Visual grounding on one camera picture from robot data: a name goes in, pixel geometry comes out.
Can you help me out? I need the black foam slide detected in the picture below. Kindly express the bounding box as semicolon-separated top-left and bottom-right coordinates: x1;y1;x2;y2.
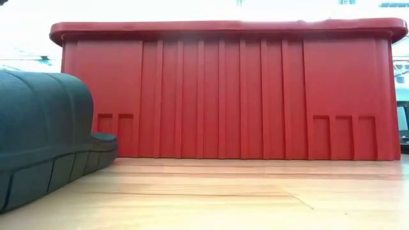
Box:
0;70;118;214

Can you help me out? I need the red plastic bin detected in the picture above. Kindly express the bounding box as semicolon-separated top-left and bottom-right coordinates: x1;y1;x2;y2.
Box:
49;17;409;162

